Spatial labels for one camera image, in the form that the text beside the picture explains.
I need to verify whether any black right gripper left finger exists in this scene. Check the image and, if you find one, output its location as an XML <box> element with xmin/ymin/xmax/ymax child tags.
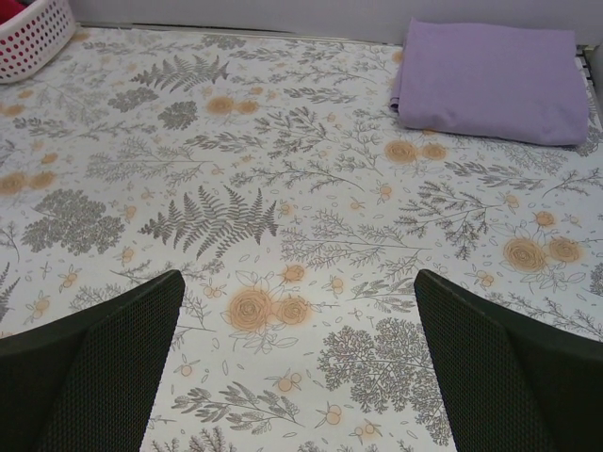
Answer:
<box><xmin>1</xmin><ymin>270</ymin><xmax>185</xmax><ymax>451</ymax></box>

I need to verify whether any floral patterned table cloth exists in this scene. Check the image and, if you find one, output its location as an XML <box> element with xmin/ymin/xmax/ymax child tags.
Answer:
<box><xmin>1</xmin><ymin>28</ymin><xmax>602</xmax><ymax>451</ymax></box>

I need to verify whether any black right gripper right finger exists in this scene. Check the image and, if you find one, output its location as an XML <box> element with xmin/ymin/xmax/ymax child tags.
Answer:
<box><xmin>414</xmin><ymin>269</ymin><xmax>602</xmax><ymax>451</ymax></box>

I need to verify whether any red t shirt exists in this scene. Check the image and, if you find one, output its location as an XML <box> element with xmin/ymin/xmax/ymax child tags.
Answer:
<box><xmin>0</xmin><ymin>0</ymin><xmax>27</xmax><ymax>24</ymax></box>

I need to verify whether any white perforated plastic basket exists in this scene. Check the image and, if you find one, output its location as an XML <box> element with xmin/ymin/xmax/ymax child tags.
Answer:
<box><xmin>1</xmin><ymin>0</ymin><xmax>76</xmax><ymax>85</ymax></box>

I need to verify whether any folded purple t shirt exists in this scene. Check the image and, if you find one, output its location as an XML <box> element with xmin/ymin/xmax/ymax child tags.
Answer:
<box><xmin>390</xmin><ymin>20</ymin><xmax>589</xmax><ymax>146</ymax></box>

